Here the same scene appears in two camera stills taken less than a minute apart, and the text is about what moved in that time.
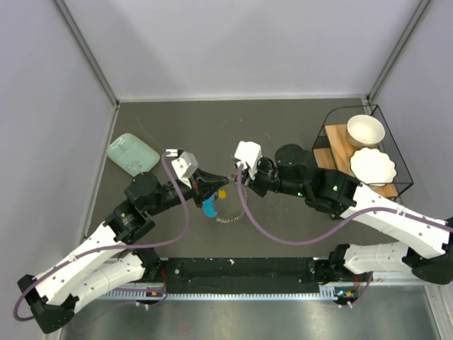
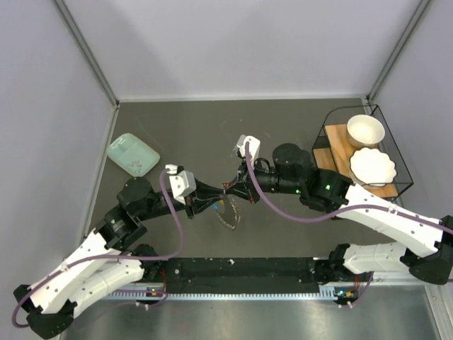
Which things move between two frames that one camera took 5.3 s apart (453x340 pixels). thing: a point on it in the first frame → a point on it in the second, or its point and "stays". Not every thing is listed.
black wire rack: [356, 140] stays
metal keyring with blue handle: [210, 211] → [216, 206]
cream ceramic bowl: [365, 131] stays
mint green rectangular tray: [132, 155] stays
